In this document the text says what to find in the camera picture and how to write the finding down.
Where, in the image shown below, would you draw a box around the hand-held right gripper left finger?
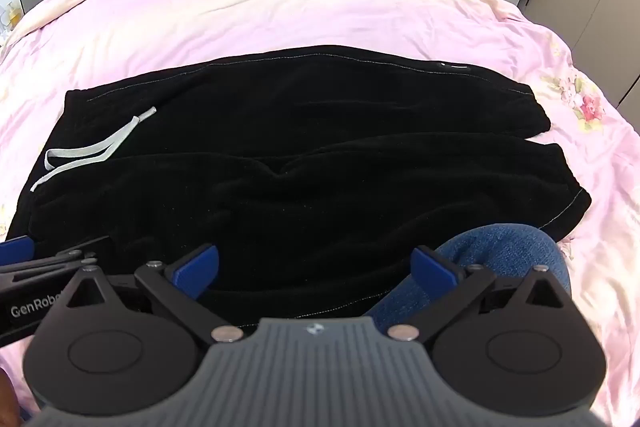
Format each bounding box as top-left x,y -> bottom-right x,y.
65,243 -> 246,349

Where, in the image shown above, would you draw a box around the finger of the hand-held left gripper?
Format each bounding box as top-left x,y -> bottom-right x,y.
0,236 -> 36,266
0,235 -> 114,282

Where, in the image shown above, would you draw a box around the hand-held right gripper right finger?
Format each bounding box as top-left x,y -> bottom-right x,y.
386,245 -> 574,349

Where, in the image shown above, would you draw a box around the black pants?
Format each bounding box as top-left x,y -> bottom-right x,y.
6,44 -> 592,329

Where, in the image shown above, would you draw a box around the person's left forearm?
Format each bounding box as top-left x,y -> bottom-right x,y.
0,367 -> 22,427

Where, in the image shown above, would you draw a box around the person's leg in blue jeans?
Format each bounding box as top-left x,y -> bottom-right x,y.
367,223 -> 573,337

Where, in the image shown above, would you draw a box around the yellow glass bottle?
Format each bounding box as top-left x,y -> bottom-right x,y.
1,1 -> 22,32

